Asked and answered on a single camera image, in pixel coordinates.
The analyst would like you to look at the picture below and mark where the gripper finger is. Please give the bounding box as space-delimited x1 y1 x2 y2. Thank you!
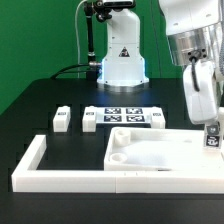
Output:
206 123 220 134

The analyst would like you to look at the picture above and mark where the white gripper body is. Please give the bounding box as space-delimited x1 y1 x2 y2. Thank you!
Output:
183 59 218 125

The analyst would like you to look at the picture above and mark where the white desk top tray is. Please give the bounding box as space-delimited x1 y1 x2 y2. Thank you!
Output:
104 127 224 171

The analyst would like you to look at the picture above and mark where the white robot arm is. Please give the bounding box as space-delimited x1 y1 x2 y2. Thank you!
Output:
98 0 224 135

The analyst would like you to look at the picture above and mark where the marker tag plate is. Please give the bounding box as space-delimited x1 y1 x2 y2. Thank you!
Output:
96 107 150 125

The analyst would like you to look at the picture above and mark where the white U-shaped fence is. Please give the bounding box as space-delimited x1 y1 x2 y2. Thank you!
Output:
11 135 224 194

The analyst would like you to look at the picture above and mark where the black cable bundle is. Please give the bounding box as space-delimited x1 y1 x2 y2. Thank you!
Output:
50 63 101 80

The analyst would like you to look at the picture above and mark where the grey thin cable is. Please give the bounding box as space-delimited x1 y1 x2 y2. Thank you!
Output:
75 0 88 80

